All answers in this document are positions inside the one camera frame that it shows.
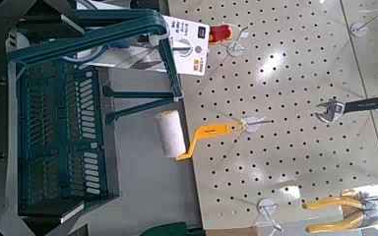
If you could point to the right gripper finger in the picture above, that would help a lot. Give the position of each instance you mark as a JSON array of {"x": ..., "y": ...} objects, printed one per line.
[
  {"x": 52, "y": 26},
  {"x": 49, "y": 216}
]

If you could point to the blue scissors with card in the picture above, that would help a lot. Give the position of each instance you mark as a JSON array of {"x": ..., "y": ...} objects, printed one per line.
[{"x": 190, "y": 42}]

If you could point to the teal plastic crate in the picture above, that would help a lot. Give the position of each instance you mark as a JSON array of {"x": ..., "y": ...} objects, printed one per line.
[{"x": 59, "y": 131}]

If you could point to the red yellow screwdriver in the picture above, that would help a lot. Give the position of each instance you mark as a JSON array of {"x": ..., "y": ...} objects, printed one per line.
[{"x": 220, "y": 33}]

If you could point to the white pegboard hook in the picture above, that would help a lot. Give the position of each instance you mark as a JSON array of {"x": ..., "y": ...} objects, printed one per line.
[
  {"x": 265, "y": 206},
  {"x": 235, "y": 49},
  {"x": 251, "y": 124},
  {"x": 358, "y": 29}
]

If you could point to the beige perforated pegboard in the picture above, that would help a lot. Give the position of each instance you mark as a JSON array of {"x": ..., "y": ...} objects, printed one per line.
[{"x": 292, "y": 147}]

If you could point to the yellow pliers with card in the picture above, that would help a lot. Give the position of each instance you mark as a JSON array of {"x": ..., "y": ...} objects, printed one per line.
[{"x": 331, "y": 204}]

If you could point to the black adjustable wrench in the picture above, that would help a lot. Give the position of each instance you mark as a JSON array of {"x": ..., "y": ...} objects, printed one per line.
[{"x": 361, "y": 105}]

